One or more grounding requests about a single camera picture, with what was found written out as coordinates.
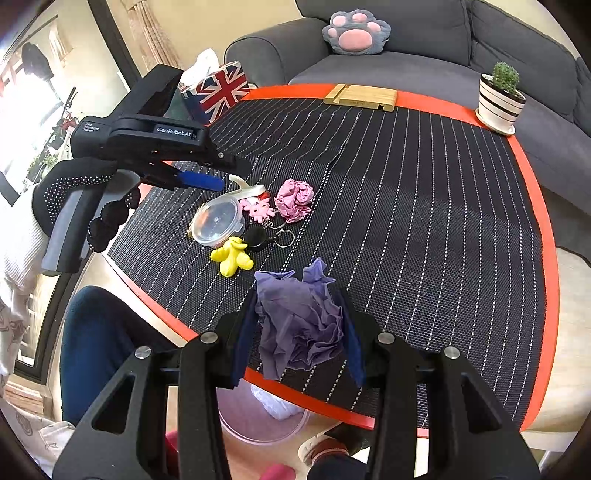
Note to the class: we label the white bag in bin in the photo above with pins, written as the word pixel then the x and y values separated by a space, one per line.
pixel 272 401

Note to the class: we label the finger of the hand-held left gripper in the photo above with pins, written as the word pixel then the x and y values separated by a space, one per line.
pixel 201 181
pixel 228 165

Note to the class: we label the pink translucent bin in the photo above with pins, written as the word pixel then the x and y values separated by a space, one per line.
pixel 268 431

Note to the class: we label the black striped table mat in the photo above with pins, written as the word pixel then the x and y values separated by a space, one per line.
pixel 415 221

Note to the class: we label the person's left leg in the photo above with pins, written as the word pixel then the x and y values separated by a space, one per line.
pixel 106 332

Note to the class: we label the grey paw cushion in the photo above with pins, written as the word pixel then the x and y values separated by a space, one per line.
pixel 355 32

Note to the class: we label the person's white printed clothing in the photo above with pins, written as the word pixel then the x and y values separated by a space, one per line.
pixel 23 415

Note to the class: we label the bicycle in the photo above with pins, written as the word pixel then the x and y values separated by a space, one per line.
pixel 64 120

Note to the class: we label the pink slipper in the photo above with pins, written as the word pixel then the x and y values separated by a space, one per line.
pixel 279 473
pixel 174 445

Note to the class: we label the grey sofa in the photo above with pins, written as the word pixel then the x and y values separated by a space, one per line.
pixel 434 60

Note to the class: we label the flag print tissue box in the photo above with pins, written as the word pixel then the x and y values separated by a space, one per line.
pixel 221 90

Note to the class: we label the beige curtain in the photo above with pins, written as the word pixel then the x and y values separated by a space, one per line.
pixel 145 41

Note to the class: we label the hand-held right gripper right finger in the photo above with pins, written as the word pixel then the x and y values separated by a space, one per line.
pixel 353 350

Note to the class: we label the black door frame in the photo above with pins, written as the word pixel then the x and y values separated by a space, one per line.
pixel 113 41

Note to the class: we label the white ribbon scrap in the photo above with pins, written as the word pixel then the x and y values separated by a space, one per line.
pixel 247 187

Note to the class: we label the clear plastic container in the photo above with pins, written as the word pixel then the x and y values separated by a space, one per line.
pixel 217 221

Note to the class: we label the wooden phone stand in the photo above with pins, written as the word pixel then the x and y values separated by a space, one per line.
pixel 360 98

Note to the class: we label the potted cactus striped pot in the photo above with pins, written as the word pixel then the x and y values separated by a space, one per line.
pixel 501 104

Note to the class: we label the person's left hand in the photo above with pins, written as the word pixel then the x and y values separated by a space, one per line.
pixel 69 177

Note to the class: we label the beige rug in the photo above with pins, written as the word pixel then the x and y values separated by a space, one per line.
pixel 570 332

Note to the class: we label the purple paper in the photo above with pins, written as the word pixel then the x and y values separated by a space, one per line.
pixel 295 323

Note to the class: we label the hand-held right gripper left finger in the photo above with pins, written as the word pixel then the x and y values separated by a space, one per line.
pixel 242 341

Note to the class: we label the pink paper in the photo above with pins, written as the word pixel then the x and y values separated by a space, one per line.
pixel 295 201

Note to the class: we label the yellow toy figure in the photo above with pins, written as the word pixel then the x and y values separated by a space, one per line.
pixel 231 258

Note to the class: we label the person's right foot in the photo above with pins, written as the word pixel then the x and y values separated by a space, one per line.
pixel 332 450

